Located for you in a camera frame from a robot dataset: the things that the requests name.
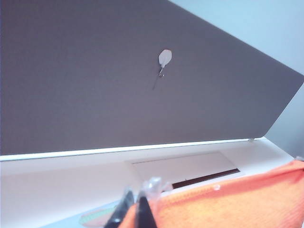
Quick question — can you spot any white desk cable flap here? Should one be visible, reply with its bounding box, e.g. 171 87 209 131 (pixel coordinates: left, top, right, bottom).
131 152 247 190

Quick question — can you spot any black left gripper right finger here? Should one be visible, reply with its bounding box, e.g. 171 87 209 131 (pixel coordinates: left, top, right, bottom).
136 177 171 228

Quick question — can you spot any wide grey desk partition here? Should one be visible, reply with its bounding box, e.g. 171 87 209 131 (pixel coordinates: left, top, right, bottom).
0 0 304 156

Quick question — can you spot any orange microfiber cloth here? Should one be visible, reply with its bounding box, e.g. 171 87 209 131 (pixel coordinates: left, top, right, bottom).
122 160 304 228

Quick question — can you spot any square white-framed table mirror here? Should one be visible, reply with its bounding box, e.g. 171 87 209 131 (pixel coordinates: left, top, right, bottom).
79 204 117 228

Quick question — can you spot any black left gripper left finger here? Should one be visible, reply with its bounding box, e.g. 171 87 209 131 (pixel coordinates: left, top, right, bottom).
103 189 135 228

